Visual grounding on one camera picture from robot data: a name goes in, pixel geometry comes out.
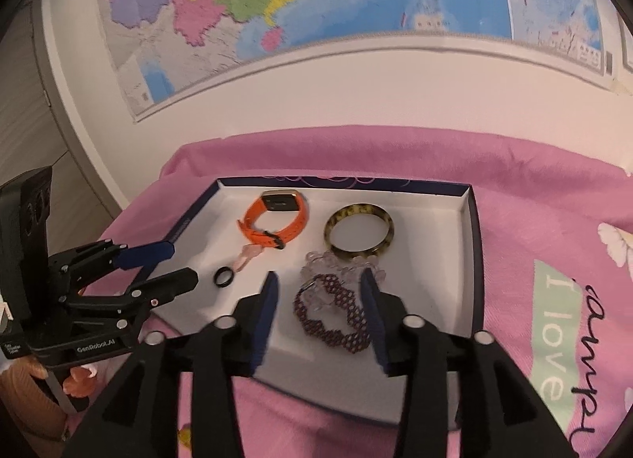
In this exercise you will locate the grey wooden door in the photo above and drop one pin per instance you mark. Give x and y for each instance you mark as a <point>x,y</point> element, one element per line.
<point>29,116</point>

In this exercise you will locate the pink floral printed cloth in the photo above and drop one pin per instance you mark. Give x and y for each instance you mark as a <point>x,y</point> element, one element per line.
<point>519,240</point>

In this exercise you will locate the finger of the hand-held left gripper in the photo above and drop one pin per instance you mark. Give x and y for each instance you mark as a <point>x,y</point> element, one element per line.
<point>146,252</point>
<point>170,282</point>

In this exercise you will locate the white wall socket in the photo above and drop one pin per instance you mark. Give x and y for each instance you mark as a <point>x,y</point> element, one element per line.
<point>627,45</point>

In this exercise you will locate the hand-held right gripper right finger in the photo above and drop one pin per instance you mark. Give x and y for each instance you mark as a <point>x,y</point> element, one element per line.
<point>372,317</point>

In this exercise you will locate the dark blue shallow box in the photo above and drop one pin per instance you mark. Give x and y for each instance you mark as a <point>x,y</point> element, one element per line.
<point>435,250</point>

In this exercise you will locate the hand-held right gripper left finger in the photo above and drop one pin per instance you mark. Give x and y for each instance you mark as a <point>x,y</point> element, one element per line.
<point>264,312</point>

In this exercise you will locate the tortoiseshell bangle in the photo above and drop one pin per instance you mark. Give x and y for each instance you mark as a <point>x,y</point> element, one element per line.
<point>331,241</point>

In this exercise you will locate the person's left hand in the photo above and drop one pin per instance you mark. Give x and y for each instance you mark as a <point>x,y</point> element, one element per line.
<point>29,388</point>

